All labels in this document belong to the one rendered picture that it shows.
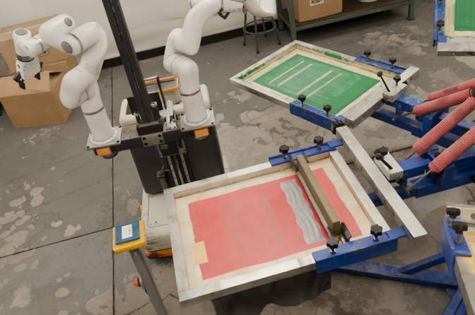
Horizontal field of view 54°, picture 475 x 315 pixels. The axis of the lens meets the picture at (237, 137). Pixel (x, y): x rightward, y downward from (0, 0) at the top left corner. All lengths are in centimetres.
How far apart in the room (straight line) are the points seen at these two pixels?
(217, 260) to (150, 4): 395
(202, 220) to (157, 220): 107
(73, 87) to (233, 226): 84
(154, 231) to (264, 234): 122
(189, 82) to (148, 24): 344
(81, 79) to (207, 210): 73
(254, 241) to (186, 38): 87
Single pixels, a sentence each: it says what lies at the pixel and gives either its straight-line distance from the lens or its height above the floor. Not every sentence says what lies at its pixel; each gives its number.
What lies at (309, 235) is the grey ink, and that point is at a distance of 181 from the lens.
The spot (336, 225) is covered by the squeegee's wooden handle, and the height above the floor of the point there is 104.
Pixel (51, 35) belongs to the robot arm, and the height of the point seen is 170.
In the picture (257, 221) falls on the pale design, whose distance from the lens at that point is 189.
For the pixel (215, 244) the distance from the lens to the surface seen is 184.
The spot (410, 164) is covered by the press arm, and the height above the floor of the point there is 104.
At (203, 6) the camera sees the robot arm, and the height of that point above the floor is 165.
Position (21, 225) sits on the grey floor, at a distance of 387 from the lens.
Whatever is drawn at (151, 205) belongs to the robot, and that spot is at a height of 28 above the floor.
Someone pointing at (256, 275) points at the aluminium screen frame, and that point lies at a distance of 168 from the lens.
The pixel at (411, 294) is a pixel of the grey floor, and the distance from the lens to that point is 285.
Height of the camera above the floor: 233
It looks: 36 degrees down
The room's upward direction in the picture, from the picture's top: 11 degrees counter-clockwise
